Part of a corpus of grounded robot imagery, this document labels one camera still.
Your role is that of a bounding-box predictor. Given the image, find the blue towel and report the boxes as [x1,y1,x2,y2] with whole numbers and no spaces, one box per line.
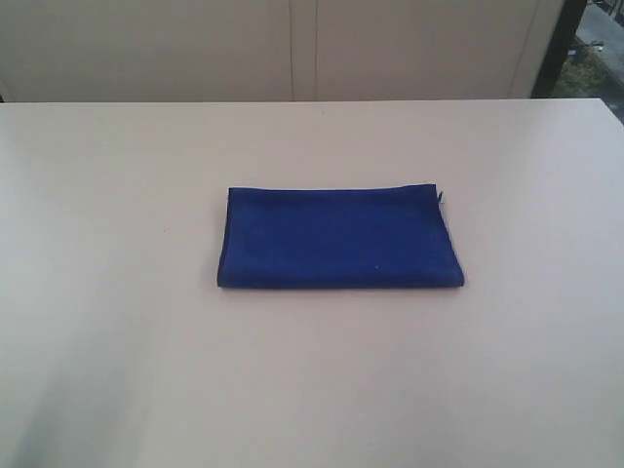
[216,184,465,290]

